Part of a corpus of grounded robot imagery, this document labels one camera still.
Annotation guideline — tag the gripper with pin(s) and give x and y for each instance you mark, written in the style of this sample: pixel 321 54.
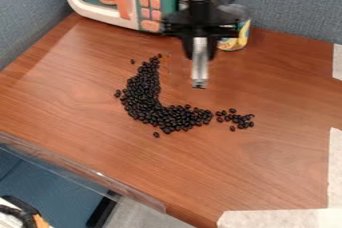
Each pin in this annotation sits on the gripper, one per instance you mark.
pixel 200 27

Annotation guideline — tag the grey tool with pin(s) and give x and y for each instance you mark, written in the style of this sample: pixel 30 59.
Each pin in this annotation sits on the grey tool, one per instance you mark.
pixel 200 67

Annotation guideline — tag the pile of black bits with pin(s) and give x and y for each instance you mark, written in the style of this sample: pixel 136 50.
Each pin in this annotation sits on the pile of black bits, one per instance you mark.
pixel 149 102

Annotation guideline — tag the yellow and blue can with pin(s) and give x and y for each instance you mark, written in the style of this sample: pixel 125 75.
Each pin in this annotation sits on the yellow and blue can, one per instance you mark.
pixel 238 38

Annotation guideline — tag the toy microwave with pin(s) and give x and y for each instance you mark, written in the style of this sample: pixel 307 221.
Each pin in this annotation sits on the toy microwave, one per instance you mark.
pixel 133 2

